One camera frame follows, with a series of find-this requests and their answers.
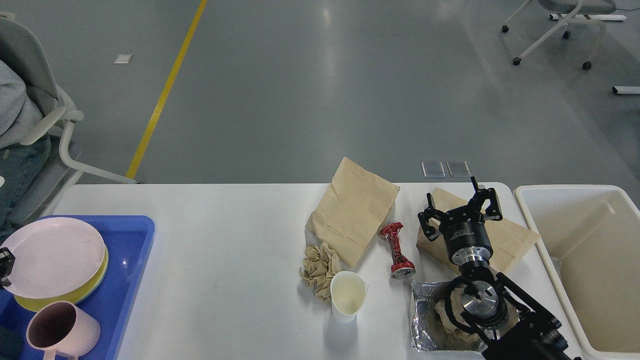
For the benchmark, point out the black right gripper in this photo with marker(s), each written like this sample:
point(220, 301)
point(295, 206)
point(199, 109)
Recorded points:
point(463, 230)

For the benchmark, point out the brown paper bag right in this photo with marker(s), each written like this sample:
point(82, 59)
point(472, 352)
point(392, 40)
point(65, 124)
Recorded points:
point(510, 241)

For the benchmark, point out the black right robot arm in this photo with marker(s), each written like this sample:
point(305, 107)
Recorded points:
point(481, 301)

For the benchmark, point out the white paper cup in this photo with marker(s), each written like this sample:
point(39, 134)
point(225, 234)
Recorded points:
point(348, 293)

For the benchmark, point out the blue plastic tray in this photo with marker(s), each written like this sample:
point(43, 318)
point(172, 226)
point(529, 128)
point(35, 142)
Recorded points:
point(128, 240)

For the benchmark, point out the white bar far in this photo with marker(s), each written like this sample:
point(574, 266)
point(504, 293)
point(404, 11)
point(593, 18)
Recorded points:
point(595, 17)

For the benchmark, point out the silver foil wrapper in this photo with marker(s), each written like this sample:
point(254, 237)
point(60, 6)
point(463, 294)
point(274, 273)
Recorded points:
point(427, 331)

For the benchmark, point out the crushed red can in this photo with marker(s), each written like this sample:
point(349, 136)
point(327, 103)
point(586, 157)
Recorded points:
point(401, 267)

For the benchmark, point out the crumpled brown paper wad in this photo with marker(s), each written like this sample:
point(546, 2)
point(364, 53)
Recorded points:
point(447, 320)

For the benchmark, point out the right floor plate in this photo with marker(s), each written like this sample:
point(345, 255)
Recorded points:
point(459, 169)

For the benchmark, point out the white bar on floor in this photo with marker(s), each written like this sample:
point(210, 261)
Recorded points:
point(625, 90)

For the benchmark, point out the crumpled brown napkin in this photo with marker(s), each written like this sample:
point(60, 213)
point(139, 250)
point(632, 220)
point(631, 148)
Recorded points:
point(319, 266)

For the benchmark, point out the pink mug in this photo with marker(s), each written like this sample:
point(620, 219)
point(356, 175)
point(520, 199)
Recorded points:
point(63, 329)

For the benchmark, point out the floor plate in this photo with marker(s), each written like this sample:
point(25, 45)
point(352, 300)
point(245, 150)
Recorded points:
point(459, 169)
point(433, 169)

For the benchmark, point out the white plastic bin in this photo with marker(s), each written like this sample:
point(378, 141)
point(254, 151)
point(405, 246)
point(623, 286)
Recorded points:
point(590, 245)

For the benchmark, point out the white rolling chair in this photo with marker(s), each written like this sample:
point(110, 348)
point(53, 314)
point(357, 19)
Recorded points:
point(572, 8)

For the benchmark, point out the large brown paper bag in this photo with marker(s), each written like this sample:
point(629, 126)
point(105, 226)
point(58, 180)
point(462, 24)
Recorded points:
point(351, 210)

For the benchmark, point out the seated person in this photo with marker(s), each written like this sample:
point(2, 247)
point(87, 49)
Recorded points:
point(19, 164)

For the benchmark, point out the grey office chair left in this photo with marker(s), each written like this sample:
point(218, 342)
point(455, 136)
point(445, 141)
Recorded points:
point(23, 53)

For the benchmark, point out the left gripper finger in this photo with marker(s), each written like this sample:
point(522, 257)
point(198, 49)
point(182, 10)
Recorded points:
point(7, 261)

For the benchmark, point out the yellow plate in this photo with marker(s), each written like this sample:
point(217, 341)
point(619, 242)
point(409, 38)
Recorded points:
point(76, 296)

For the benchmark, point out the pink plate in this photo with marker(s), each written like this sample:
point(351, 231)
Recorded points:
point(53, 256)

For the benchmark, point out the left floor plate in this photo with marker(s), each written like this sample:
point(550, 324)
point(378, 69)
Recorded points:
point(433, 169)

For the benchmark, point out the white floor tag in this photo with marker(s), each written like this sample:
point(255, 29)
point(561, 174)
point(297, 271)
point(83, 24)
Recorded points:
point(122, 59)

